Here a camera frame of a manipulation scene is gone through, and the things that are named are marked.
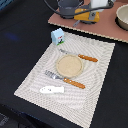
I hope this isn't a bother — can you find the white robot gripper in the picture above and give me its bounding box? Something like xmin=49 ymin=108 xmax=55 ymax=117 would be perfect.
xmin=90 ymin=0 xmax=115 ymax=10

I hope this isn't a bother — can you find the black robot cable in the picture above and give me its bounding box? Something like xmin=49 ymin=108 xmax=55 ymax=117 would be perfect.
xmin=43 ymin=0 xmax=114 ymax=17

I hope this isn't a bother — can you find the beige woven placemat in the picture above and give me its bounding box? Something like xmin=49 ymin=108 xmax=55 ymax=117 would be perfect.
xmin=14 ymin=32 xmax=115 ymax=128

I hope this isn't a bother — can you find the cream bowl on stove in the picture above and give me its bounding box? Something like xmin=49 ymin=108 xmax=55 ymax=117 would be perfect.
xmin=116 ymin=4 xmax=128 ymax=31

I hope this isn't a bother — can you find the pink toy stove top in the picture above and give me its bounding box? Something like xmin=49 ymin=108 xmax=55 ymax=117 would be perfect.
xmin=48 ymin=0 xmax=128 ymax=43

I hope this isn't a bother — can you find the light blue milk carton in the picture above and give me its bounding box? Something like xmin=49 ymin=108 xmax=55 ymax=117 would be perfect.
xmin=51 ymin=28 xmax=64 ymax=45

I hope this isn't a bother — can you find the wooden handled toy knife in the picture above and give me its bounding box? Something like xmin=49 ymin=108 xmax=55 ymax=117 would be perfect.
xmin=59 ymin=49 xmax=98 ymax=62

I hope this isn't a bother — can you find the toy bread loaf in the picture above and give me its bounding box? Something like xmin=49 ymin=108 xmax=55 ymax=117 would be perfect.
xmin=74 ymin=8 xmax=100 ymax=22

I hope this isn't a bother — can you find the grey toy frying pan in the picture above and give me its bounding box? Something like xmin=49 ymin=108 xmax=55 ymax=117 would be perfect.
xmin=73 ymin=20 xmax=99 ymax=27

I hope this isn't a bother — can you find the wooden handled toy fork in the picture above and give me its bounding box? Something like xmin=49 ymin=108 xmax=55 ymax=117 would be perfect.
xmin=45 ymin=70 xmax=85 ymax=89

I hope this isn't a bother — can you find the grey toy pot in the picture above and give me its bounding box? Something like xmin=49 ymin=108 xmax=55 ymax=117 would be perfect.
xmin=58 ymin=0 xmax=84 ymax=19

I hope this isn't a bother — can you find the round wooden plate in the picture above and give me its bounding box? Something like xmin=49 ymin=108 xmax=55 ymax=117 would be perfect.
xmin=56 ymin=55 xmax=83 ymax=78

